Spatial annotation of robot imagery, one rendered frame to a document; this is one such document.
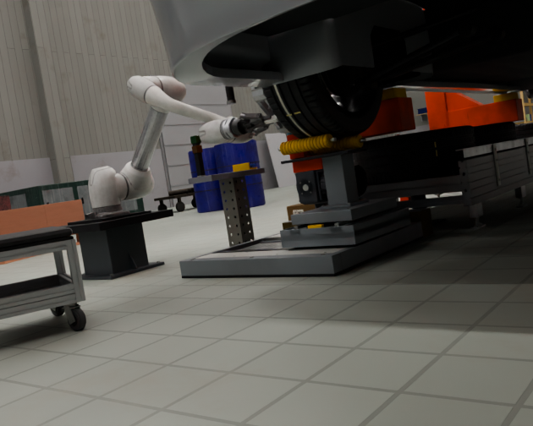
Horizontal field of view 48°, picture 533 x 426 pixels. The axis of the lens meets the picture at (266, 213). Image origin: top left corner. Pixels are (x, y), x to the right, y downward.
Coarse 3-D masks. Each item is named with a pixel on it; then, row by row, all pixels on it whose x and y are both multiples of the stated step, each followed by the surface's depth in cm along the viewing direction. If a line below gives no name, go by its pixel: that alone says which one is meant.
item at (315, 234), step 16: (400, 208) 269; (304, 224) 250; (320, 224) 239; (336, 224) 234; (352, 224) 238; (368, 224) 238; (384, 224) 248; (400, 224) 260; (288, 240) 249; (304, 240) 244; (320, 240) 239; (336, 240) 234; (352, 240) 230
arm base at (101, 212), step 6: (96, 210) 319; (102, 210) 318; (108, 210) 319; (114, 210) 321; (120, 210) 324; (126, 210) 326; (90, 216) 318; (96, 216) 318; (102, 216) 314; (108, 216) 317
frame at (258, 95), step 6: (252, 90) 246; (258, 90) 245; (252, 96) 247; (258, 96) 246; (264, 96) 244; (258, 102) 249; (264, 102) 250; (264, 108) 251; (270, 108) 253; (270, 114) 253; (276, 126) 258; (282, 126) 257; (282, 132) 260; (288, 132) 261
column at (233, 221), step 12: (228, 180) 316; (240, 180) 319; (228, 192) 317; (240, 192) 318; (228, 204) 318; (240, 204) 317; (240, 216) 317; (228, 228) 321; (240, 228) 316; (252, 228) 323; (228, 240) 322; (240, 240) 317
